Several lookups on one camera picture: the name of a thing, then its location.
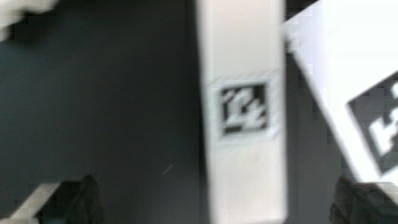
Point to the white left corner block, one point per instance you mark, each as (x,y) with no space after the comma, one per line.
(13,10)

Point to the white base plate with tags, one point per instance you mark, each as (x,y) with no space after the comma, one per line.
(342,35)

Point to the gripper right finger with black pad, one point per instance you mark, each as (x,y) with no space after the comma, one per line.
(365,203)

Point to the white desk leg with tag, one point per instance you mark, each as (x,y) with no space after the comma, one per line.
(242,85)

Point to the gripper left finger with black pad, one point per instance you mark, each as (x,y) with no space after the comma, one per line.
(63,203)

